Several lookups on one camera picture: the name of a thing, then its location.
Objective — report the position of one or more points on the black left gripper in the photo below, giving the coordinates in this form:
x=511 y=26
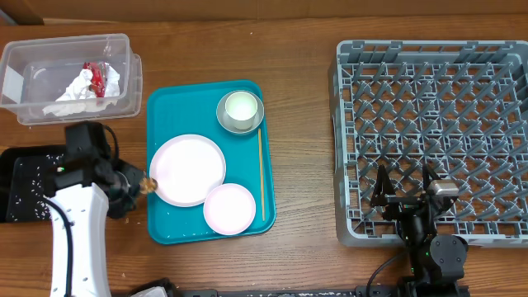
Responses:
x=135 y=176

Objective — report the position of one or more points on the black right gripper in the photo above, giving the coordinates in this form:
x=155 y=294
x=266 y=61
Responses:
x=400 y=203

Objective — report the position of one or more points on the white napkin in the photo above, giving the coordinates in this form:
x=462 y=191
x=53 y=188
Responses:
x=78 y=98

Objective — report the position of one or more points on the brown food scrap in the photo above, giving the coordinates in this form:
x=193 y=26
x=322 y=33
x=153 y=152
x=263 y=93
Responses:
x=148 y=185

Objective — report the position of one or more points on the red snack wrapper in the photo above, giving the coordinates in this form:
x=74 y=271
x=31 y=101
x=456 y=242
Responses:
x=98 y=81

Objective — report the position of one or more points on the small white paper piece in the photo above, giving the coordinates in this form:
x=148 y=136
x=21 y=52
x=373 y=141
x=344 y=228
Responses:
x=112 y=82

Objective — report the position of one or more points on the large white plate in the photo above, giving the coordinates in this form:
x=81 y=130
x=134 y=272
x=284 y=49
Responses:
x=187 y=168

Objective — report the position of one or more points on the grey saucer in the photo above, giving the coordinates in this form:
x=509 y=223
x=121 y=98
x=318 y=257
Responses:
x=223 y=119

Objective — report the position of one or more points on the small white plate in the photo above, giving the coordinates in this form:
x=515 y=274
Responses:
x=229 y=209

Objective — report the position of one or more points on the white cup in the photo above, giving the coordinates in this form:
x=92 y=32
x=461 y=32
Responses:
x=241 y=109

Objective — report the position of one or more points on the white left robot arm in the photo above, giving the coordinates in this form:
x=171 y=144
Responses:
x=78 y=216

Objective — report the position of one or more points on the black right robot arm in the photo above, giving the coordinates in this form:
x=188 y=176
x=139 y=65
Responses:
x=437 y=260

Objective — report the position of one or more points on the grey dishwasher rack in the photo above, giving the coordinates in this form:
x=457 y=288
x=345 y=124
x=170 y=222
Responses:
x=459 y=107

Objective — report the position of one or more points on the black plastic tray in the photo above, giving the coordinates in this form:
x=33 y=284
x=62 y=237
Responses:
x=22 y=175

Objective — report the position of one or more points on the clear plastic bin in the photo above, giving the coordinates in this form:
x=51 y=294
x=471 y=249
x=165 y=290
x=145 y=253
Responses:
x=35 y=73

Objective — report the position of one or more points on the wooden chopstick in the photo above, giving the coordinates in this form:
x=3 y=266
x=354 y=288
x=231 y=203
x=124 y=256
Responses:
x=262 y=183

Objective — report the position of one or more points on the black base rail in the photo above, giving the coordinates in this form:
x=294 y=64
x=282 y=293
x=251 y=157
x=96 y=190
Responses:
x=359 y=291

